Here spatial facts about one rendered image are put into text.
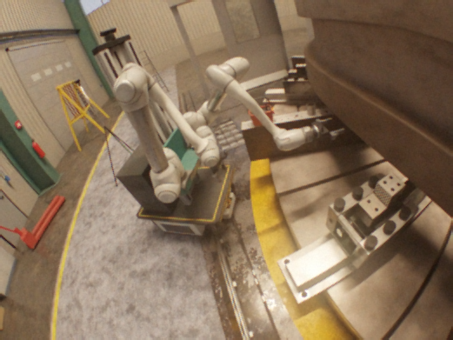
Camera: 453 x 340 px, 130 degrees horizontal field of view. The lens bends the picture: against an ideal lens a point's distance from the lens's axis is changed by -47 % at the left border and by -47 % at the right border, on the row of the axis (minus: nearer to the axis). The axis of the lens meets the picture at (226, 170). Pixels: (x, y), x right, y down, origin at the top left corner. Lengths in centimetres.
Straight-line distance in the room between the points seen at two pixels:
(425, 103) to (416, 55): 21
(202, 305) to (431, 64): 206
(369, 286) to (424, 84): 111
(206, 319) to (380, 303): 123
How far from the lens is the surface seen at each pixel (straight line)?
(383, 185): 106
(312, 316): 159
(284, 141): 109
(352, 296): 133
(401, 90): 113
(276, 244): 175
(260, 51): 478
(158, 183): 112
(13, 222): 646
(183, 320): 180
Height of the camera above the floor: 158
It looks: 40 degrees down
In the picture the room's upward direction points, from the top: 22 degrees counter-clockwise
